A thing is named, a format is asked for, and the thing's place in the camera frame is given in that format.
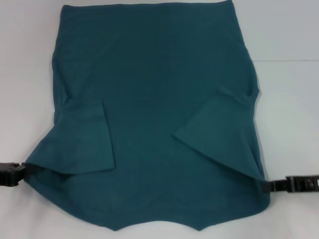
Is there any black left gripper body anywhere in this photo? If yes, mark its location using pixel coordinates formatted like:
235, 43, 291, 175
0, 162, 18, 188

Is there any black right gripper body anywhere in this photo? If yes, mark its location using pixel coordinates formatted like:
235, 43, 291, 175
290, 174, 319, 193

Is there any teal blue shirt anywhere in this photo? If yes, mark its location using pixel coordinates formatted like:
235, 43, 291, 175
23, 0, 272, 231

